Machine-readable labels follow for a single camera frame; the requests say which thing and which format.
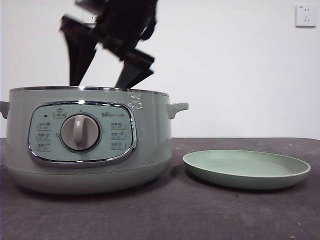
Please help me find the pale green round plate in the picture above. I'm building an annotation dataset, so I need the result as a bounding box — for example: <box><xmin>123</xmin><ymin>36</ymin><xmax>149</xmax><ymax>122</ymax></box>
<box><xmin>182</xmin><ymin>149</ymin><xmax>312</xmax><ymax>190</ymax></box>

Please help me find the pale green electric steamer pot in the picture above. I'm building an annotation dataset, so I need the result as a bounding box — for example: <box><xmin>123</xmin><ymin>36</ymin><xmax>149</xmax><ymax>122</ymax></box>
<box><xmin>0</xmin><ymin>86</ymin><xmax>190</xmax><ymax>196</ymax></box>

